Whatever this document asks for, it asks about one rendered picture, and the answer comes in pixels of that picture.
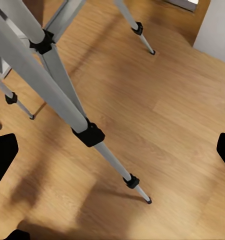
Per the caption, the camera tripod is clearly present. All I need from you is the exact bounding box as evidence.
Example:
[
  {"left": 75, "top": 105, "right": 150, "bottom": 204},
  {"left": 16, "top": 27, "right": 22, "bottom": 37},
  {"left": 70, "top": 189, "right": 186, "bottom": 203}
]
[{"left": 0, "top": 0, "right": 156, "bottom": 204}]

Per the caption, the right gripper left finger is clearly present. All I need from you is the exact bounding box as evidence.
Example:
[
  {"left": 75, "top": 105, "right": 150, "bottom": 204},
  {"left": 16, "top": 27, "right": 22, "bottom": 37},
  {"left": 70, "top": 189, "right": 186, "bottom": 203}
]
[{"left": 0, "top": 133, "right": 19, "bottom": 181}]

